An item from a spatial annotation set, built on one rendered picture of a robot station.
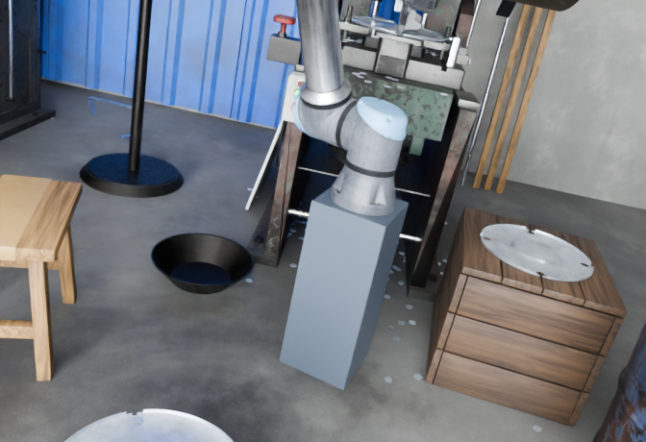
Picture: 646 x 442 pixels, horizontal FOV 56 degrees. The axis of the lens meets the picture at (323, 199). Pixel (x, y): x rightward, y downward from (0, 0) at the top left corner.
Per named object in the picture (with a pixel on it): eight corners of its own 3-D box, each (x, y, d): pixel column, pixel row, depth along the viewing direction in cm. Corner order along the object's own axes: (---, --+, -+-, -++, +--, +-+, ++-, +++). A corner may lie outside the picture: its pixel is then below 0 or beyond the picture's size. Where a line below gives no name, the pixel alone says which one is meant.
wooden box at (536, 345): (574, 428, 152) (628, 311, 138) (425, 382, 157) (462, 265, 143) (554, 339, 188) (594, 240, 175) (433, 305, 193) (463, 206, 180)
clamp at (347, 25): (366, 44, 195) (373, 12, 191) (315, 33, 196) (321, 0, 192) (366, 41, 201) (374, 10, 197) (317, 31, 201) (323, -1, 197)
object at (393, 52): (412, 88, 172) (425, 40, 167) (364, 78, 172) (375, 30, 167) (409, 72, 195) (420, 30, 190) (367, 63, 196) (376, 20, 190)
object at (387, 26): (450, 46, 170) (450, 43, 169) (348, 24, 170) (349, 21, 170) (441, 34, 196) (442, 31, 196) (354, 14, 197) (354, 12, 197)
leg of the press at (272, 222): (278, 268, 196) (333, -25, 161) (242, 260, 196) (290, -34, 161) (310, 173, 281) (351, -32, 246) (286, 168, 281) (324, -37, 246)
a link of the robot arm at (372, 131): (380, 176, 130) (394, 115, 125) (330, 155, 136) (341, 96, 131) (407, 166, 139) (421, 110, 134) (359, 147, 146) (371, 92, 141)
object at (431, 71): (459, 90, 186) (465, 71, 184) (316, 60, 187) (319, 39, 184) (451, 73, 214) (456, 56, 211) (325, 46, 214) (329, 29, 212)
